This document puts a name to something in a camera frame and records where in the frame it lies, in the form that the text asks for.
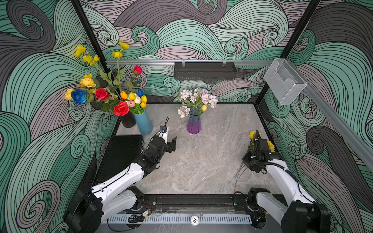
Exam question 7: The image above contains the black wall tray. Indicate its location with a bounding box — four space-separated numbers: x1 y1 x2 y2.
174 62 237 84

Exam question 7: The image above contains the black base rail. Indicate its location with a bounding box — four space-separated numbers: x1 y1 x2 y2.
125 192 264 214

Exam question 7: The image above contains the colourful tulip bunch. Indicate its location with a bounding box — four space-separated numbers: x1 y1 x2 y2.
120 89 147 115

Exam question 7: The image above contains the white slotted cable duct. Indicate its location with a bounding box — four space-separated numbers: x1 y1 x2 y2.
101 214 253 225

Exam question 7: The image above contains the mixed rose bouquet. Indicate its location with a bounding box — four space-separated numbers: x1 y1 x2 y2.
64 41 134 117

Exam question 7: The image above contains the pink lilac flower bunch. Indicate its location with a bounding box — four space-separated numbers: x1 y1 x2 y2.
177 88 219 119

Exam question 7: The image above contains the black left corner post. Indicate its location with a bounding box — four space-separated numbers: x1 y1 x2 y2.
71 0 110 73

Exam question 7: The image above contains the black corner frame post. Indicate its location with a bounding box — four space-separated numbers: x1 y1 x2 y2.
254 0 322 105

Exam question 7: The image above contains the black vase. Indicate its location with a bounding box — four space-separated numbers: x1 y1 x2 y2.
119 112 136 128

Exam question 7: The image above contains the purple glass vase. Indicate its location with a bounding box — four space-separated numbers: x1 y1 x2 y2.
186 115 202 135

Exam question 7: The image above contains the clear plastic wall bin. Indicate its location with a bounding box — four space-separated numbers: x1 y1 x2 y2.
264 58 308 105

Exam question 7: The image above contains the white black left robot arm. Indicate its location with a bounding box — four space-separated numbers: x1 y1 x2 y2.
64 135 177 233

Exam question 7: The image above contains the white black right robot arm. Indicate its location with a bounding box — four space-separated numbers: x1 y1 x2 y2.
242 131 331 233

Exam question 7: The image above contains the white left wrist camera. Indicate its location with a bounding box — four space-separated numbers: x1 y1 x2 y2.
158 126 169 143

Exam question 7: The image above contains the teal ceramic vase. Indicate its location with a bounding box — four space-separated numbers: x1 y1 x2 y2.
134 111 153 135

